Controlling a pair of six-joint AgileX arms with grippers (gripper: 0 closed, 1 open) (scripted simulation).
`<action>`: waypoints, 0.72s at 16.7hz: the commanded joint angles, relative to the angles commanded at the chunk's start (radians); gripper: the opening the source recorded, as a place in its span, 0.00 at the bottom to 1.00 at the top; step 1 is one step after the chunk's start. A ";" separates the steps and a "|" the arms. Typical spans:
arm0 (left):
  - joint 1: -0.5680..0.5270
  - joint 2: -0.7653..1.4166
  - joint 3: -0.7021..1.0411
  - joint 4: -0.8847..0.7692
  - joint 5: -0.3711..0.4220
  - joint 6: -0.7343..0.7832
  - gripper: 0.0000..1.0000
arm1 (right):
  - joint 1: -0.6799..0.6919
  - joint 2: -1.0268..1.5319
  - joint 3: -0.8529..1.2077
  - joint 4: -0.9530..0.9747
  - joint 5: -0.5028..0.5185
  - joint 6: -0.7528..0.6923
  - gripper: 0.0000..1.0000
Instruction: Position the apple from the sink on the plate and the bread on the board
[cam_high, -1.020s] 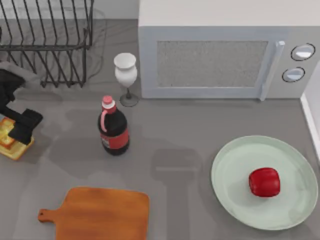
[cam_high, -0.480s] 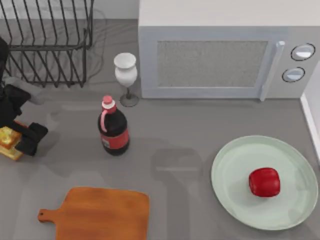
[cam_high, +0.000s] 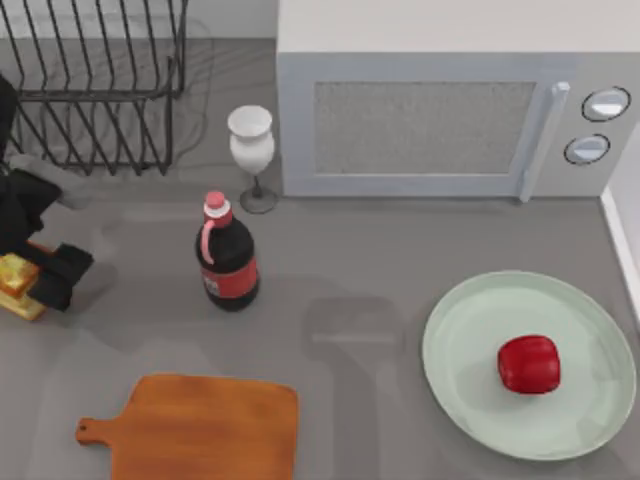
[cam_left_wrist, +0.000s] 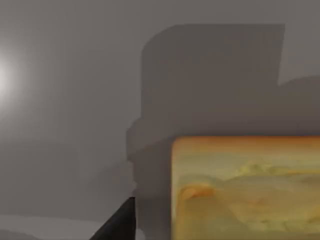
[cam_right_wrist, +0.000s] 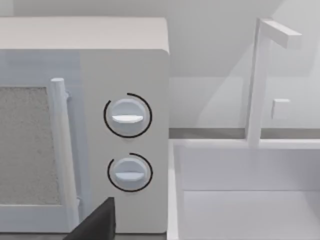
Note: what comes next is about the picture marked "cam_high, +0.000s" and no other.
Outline yellow bread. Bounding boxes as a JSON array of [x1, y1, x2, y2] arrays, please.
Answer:
[[0, 239, 54, 322]]

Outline dark bottle with red label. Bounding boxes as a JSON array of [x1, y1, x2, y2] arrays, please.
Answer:
[[194, 189, 261, 313]]

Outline wooden cutting board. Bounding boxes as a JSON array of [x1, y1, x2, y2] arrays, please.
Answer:
[[74, 373, 301, 480]]

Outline white goblet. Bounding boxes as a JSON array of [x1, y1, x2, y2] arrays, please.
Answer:
[[227, 104, 280, 215]]

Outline microwave oven door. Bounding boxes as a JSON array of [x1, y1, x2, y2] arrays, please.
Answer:
[[277, 52, 571, 201]]

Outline pale green plate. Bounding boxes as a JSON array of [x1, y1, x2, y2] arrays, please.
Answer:
[[421, 270, 638, 460]]

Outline pale microwave oven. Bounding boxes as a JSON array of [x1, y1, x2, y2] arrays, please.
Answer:
[[276, 0, 640, 204]]

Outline red apple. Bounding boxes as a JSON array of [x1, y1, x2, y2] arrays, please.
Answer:
[[496, 334, 563, 396]]

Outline small microwave knob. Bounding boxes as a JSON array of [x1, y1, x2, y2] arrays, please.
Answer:
[[563, 133, 611, 165]]

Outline large microwave knob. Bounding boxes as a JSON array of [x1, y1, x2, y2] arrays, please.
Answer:
[[581, 85, 632, 123]]

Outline black wire dish rack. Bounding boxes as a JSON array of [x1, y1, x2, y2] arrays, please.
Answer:
[[0, 0, 190, 177]]

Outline pale microwave door handle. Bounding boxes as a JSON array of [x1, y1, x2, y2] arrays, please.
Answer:
[[519, 82, 571, 204]]

